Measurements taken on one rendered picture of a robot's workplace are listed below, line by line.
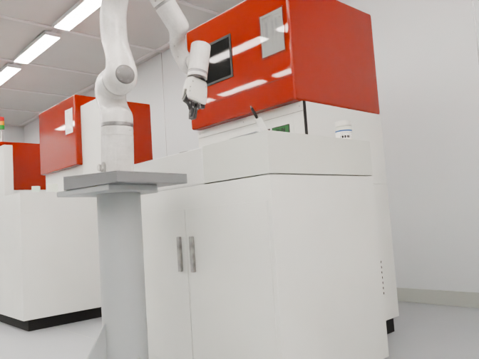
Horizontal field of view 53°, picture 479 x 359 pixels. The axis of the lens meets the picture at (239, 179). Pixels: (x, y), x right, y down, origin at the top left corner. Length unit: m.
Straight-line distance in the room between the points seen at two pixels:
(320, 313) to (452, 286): 1.95
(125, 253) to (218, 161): 0.47
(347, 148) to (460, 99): 1.73
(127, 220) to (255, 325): 0.58
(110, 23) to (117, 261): 0.88
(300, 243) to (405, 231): 2.10
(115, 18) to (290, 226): 1.01
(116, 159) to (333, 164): 0.81
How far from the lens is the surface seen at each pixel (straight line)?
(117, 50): 1.89
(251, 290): 1.69
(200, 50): 2.07
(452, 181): 3.56
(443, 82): 3.65
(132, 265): 1.80
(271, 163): 1.61
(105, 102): 1.93
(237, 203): 1.71
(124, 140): 1.83
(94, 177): 1.70
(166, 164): 2.06
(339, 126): 2.09
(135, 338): 1.83
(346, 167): 1.94
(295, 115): 2.37
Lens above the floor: 0.67
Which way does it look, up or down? 5 degrees up
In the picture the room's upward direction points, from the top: 4 degrees counter-clockwise
